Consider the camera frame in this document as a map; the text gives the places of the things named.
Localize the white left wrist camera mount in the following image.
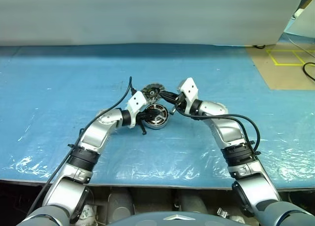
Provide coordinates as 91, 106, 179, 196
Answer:
126, 91, 148, 129

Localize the yellow tape marking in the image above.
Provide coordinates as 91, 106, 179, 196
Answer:
266, 48, 315, 65

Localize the blue plastic table cover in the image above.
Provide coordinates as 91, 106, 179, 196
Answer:
0, 44, 315, 190

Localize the black floor cable loop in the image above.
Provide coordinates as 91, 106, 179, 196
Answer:
302, 61, 315, 82

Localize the finned silver motor cover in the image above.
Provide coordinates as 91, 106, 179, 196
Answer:
141, 83, 165, 101

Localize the brown cardboard floor mat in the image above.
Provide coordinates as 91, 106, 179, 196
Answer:
245, 42, 315, 90

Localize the silver metal object under table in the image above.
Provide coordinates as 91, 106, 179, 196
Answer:
216, 207, 245, 224

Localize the white foam board panel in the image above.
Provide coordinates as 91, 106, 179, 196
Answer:
283, 0, 315, 39

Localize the silver spoked rotor cap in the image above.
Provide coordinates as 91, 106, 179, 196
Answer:
144, 104, 169, 125

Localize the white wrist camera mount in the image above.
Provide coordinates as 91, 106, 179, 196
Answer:
176, 76, 200, 115
126, 91, 148, 129

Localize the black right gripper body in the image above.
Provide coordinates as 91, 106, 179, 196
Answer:
171, 92, 188, 114

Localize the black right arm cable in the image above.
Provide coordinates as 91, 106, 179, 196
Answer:
175, 107, 283, 202

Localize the white object under table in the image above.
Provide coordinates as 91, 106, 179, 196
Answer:
83, 204, 96, 225

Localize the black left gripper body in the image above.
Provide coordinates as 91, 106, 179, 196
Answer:
135, 111, 152, 126

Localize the white backdrop sheet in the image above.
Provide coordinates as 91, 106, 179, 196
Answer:
0, 0, 309, 48

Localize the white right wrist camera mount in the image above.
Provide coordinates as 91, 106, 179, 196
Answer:
176, 76, 200, 115

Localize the motor stator with copper windings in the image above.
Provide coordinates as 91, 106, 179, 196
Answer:
142, 104, 169, 131

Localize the dark grey rounded cylinder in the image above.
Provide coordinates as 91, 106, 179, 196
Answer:
107, 187, 135, 217
178, 190, 208, 214

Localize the grey robot torso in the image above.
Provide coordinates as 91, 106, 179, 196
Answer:
109, 207, 210, 226

